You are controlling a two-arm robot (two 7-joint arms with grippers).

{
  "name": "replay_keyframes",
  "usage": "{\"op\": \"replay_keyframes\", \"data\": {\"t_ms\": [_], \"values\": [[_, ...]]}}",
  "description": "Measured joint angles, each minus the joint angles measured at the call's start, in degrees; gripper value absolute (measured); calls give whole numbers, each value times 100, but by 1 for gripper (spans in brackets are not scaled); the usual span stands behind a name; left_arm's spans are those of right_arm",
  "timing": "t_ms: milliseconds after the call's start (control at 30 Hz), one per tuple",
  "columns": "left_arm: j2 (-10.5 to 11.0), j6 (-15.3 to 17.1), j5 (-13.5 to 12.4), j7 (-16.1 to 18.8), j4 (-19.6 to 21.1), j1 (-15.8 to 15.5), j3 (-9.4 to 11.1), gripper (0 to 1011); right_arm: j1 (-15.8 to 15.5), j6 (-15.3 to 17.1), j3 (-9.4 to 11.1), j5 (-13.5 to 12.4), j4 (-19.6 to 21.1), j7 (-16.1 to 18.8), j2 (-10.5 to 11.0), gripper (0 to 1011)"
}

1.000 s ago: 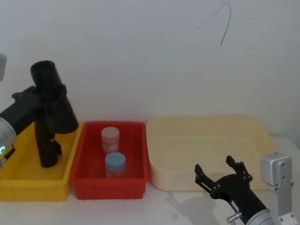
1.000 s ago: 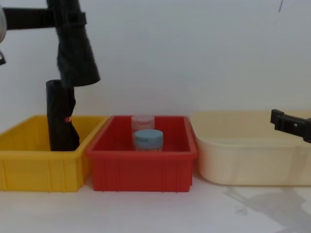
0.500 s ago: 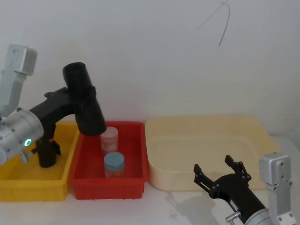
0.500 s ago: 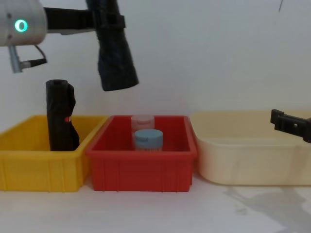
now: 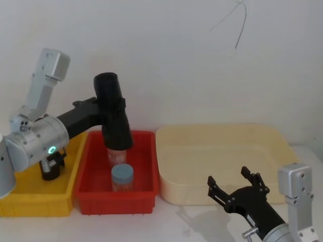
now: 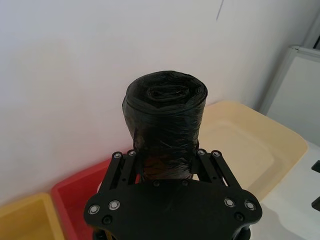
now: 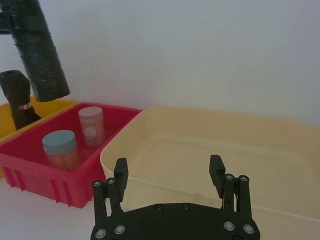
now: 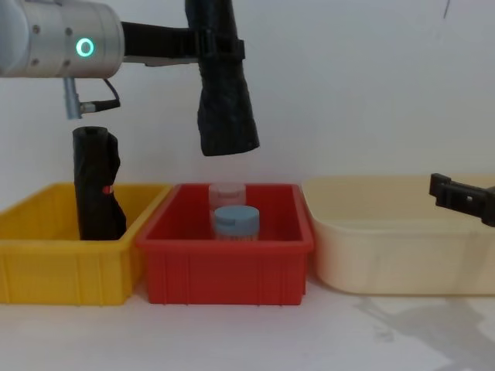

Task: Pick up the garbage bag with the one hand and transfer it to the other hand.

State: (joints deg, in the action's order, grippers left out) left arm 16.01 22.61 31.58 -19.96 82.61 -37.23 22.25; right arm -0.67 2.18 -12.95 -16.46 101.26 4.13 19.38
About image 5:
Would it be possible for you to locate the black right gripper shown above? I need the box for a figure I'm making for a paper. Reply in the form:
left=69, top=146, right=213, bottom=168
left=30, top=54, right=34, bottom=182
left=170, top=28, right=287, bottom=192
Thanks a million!
left=207, top=166, right=286, bottom=239

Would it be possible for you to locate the yellow plastic bin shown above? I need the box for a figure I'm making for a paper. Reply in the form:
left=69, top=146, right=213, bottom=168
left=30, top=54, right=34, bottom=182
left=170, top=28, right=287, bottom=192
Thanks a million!
left=0, top=131, right=89, bottom=218

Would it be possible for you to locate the black tube tool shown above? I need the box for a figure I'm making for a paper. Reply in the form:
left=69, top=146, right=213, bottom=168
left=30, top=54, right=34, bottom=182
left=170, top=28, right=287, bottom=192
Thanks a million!
left=93, top=72, right=134, bottom=152

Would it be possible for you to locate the cream plastic tray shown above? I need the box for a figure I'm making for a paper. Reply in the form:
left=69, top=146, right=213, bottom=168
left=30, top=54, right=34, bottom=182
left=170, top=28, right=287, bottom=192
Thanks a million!
left=154, top=123, right=301, bottom=206

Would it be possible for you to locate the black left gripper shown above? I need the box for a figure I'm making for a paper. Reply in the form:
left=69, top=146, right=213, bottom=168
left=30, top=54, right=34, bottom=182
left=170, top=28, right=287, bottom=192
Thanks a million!
left=56, top=96, right=104, bottom=140

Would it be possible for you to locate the red plastic bin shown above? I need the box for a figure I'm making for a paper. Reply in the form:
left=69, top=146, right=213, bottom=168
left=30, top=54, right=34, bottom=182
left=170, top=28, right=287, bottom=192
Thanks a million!
left=73, top=130, right=160, bottom=216

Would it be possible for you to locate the clear jar with blue lid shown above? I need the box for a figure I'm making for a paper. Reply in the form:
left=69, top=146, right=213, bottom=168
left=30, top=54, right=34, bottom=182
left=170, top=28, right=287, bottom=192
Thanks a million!
left=111, top=163, right=135, bottom=193

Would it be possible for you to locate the clear plastic jar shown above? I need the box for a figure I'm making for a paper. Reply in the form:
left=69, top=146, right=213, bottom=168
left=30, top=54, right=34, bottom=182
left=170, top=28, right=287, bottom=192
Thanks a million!
left=107, top=147, right=127, bottom=167

